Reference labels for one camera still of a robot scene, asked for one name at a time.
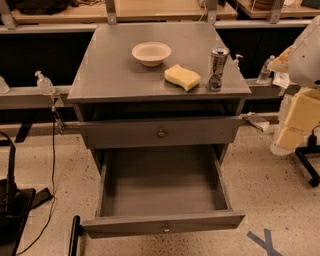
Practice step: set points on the silver redbull can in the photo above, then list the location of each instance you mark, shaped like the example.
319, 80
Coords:
219, 56

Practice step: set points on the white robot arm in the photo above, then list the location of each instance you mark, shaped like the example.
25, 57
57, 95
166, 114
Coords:
299, 114

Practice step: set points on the closed grey top drawer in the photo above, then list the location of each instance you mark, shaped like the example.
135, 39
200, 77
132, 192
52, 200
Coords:
159, 132

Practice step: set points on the grey wooden drawer cabinet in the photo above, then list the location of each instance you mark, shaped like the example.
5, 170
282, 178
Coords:
111, 84

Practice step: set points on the open grey middle drawer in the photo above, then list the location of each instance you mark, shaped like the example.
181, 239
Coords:
161, 190

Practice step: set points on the yellow sponge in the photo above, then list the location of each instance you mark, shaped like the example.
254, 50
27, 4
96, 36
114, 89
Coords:
185, 78

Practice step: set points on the white paper bowl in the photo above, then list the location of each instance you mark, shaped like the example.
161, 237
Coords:
151, 54

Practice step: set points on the grey cloth rag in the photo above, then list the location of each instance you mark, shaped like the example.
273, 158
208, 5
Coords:
257, 121

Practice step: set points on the small pump bottle right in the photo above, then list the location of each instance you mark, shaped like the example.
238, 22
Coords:
237, 59

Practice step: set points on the clear plastic water bottle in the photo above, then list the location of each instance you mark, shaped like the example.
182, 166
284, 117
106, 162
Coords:
265, 72

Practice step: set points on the clear pump sanitizer bottle left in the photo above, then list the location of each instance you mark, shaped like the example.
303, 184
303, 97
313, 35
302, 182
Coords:
44, 84

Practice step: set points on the white crumpled packet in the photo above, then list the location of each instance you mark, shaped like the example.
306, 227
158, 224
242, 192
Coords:
281, 79

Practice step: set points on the black bar at bottom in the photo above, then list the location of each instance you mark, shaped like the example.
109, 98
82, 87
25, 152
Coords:
76, 232

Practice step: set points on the clear bottle far left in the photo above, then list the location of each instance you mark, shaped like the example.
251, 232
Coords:
4, 88

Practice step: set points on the black stand base left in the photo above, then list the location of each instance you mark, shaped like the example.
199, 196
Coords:
15, 204

